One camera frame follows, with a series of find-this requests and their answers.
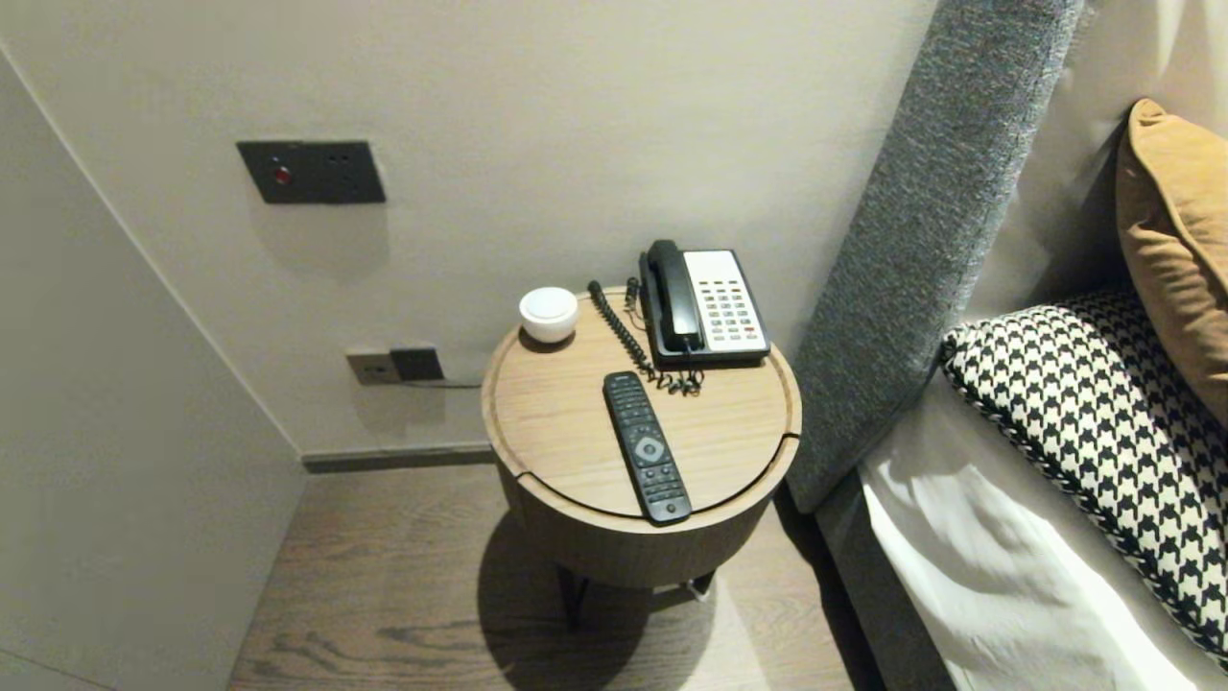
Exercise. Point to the round wooden nightstand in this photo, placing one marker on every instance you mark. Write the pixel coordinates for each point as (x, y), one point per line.
(556, 432)

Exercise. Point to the black TV remote control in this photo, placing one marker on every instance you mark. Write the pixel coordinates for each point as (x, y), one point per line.
(648, 449)

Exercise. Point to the white round puck device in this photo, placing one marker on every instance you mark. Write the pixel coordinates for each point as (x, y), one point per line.
(549, 313)

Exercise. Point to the mustard brown cushion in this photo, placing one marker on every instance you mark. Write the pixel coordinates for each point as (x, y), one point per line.
(1180, 240)

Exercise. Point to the black telephone handset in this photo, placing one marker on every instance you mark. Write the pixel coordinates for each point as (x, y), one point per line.
(672, 297)

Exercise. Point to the dark wall outlet plate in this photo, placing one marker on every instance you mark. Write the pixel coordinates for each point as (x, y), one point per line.
(417, 364)

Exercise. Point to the beige wall power outlet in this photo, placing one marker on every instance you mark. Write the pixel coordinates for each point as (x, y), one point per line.
(369, 368)

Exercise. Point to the white bed sheet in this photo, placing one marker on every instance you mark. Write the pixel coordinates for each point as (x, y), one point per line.
(979, 576)

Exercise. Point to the grey upholstered bed frame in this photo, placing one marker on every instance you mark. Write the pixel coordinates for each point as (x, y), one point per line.
(883, 614)

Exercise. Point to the grey upholstered headboard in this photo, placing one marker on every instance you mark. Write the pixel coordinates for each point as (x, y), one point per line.
(911, 240)

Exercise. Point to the black white houndstooth pillow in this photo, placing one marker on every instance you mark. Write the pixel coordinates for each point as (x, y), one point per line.
(1103, 422)

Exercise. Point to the black and white telephone base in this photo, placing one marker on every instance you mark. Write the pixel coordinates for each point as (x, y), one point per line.
(729, 307)

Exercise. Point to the grey wall baseboard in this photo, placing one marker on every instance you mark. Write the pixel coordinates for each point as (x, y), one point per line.
(403, 458)

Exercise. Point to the dark wall switch panel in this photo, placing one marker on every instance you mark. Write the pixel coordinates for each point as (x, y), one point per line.
(312, 173)

